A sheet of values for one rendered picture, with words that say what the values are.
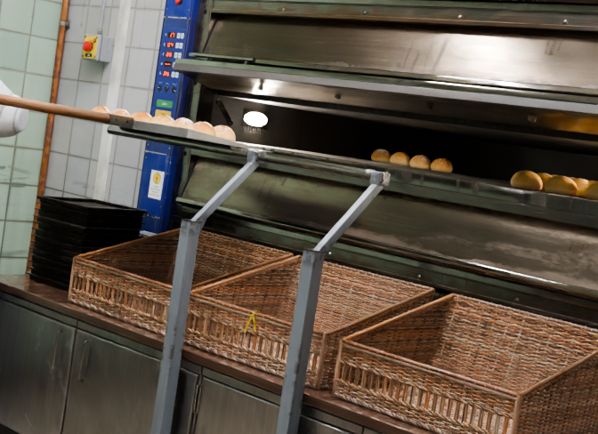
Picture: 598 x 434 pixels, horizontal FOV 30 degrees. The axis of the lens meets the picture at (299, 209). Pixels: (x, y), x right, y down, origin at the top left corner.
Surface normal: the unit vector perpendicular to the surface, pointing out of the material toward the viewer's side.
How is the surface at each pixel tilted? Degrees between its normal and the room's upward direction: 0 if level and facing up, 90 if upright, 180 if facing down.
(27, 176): 90
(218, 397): 90
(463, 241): 70
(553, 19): 90
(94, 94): 90
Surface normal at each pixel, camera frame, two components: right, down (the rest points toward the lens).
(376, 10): -0.68, -0.05
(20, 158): 0.72, 0.15
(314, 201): -0.59, -0.39
